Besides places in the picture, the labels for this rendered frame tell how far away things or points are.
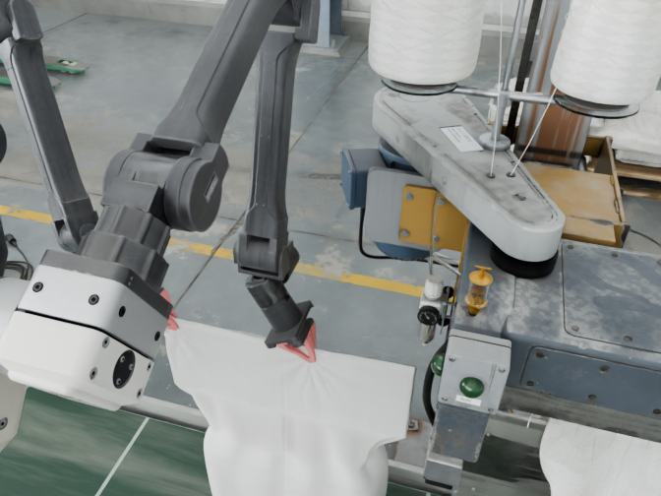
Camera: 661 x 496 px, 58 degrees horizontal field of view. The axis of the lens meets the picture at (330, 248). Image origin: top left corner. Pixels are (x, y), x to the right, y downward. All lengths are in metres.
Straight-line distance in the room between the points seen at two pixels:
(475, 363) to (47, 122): 0.81
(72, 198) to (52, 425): 1.00
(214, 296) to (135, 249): 2.26
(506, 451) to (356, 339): 1.19
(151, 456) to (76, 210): 0.90
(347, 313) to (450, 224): 1.63
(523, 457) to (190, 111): 1.18
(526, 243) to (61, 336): 0.57
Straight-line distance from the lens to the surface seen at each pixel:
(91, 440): 1.92
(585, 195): 1.08
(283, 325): 1.04
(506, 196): 0.87
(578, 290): 0.86
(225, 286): 2.88
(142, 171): 0.64
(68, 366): 0.54
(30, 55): 1.17
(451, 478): 0.99
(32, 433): 2.00
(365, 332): 2.63
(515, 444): 1.54
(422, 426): 2.31
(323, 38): 5.77
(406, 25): 0.87
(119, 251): 0.58
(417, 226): 1.14
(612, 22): 0.88
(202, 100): 0.70
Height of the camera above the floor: 1.85
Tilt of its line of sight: 37 degrees down
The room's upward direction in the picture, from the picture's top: 1 degrees clockwise
